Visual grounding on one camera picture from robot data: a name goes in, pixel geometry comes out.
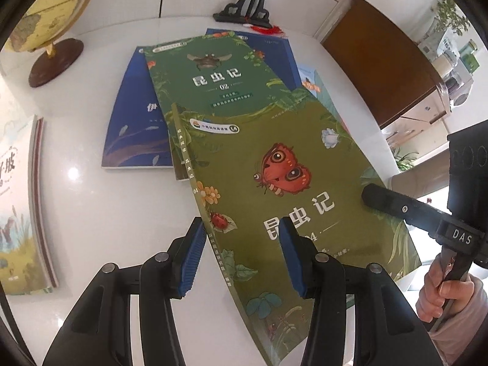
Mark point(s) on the olive butterfly cover book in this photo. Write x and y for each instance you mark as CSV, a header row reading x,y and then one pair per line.
x,y
305,152

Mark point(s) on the blue eagle cover book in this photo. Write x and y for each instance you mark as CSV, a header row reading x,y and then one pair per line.
x,y
129,122

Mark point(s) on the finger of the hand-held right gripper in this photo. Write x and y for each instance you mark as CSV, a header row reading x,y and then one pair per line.
x,y
392,204

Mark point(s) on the light blue cartoon cover book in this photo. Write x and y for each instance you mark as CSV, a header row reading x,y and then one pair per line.
x,y
310,84

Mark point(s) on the assorted boxes and jars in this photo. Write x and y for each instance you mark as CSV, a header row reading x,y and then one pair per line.
x,y
453,80

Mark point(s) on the person's right forearm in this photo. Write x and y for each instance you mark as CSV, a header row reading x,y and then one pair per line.
x,y
469,328

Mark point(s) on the green potted plant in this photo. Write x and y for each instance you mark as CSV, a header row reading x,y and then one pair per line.
x,y
450,15

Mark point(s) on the red tassel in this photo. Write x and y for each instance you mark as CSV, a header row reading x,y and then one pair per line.
x,y
267,30

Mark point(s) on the brown wooden cabinet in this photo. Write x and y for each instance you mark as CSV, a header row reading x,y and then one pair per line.
x,y
381,57

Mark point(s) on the person's right hand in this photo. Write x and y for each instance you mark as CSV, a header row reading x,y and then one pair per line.
x,y
432,293

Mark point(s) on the small green plant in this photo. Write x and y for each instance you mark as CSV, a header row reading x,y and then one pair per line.
x,y
404,160

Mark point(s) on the stack of books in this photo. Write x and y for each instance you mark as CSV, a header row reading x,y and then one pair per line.
x,y
45,206

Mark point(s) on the green beetle cover book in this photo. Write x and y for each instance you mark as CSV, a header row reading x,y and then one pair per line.
x,y
213,84

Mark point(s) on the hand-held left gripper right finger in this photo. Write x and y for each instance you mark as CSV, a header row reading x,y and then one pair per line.
x,y
295,263

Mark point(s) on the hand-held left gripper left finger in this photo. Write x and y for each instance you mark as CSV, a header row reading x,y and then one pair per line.
x,y
192,259

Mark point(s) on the yellow globe on wooden base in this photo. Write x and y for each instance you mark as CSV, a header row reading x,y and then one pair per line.
x,y
45,3

